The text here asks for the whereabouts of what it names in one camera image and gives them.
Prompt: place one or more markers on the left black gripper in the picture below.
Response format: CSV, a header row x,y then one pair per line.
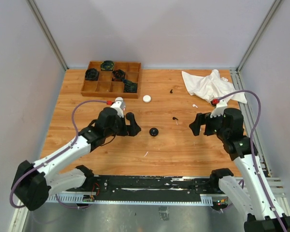
x,y
132,129

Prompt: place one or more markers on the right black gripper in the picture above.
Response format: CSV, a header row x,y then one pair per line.
x,y
202,119

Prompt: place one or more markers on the black earbud charging case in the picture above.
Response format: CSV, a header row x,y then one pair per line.
x,y
154,132

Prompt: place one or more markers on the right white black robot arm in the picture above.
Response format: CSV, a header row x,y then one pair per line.
x,y
257,204

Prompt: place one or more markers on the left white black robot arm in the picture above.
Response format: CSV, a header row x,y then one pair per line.
x,y
34,182

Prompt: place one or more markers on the white round case right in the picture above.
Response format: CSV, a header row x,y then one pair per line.
x,y
146,98

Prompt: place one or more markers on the white round case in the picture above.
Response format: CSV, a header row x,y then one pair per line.
x,y
146,98
119,99

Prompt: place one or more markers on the white round case left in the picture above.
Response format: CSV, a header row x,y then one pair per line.
x,y
119,99

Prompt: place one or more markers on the white crumpled cloth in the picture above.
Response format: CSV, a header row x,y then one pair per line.
x,y
209,87

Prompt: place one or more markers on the dark rolled fabric bottom right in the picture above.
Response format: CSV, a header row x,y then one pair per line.
x,y
129,86

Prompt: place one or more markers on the dark rolled fabric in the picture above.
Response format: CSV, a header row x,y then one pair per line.
x,y
107,65
118,75
129,86
91,74

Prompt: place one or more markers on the dark rolled fabric middle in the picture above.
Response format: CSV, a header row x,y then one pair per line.
x,y
118,75

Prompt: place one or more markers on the wooden compartment tray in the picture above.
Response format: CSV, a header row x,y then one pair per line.
x,y
105,87

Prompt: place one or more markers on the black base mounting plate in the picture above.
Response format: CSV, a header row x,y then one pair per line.
x,y
106,183

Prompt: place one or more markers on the dark rolled fabric top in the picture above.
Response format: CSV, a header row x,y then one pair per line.
x,y
107,65

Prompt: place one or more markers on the dark rolled fabric far left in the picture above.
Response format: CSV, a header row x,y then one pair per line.
x,y
91,74

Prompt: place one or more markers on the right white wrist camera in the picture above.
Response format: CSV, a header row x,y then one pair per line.
x,y
219,107

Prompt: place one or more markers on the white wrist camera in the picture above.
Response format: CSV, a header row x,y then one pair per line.
x,y
219,107
116,108

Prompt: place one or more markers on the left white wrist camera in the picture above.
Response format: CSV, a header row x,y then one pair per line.
x,y
116,108

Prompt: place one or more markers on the white slotted cable duct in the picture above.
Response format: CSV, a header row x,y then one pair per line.
x,y
141,197

